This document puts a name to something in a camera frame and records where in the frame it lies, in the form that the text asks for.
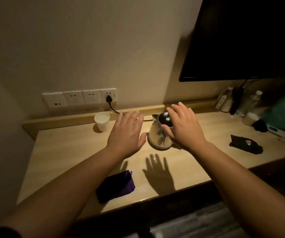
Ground white wall power socket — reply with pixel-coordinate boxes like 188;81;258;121
100;88;117;103
63;91;85;106
81;89;101;105

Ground white wall plate small ports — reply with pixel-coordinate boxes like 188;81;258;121
42;92;67;108

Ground white bottle with label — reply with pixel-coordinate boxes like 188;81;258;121
215;86;234;112

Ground person's right forearm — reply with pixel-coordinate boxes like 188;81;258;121
189;142;285;238

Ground black television cable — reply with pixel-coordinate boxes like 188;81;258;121
240;79;259;90

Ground person's right hand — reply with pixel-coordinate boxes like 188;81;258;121
161;102;207;153

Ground purple cloth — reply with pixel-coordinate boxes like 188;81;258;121
96;170;136;204

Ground tall black slim object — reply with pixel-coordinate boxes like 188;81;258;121
229;87;244;116

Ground black television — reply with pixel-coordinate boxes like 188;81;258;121
179;0;285;82

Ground stainless steel electric kettle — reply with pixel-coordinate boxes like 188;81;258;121
147;112;180;150

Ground white paper cup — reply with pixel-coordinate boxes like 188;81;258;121
94;112;110;133

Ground small black lump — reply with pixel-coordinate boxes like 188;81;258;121
252;119;268;133

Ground black cloth with white patch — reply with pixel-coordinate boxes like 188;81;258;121
229;134;264;155

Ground person's left hand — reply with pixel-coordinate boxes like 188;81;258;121
106;110;147;160

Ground black power cable with plug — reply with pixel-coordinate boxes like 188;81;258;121
105;95;154;122

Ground person's left forearm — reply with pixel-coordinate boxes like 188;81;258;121
0;146;126;238

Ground white flat box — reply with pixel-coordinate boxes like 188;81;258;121
268;125;285;144

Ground clear plastic bottle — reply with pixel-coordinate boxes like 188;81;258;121
235;90;263;118

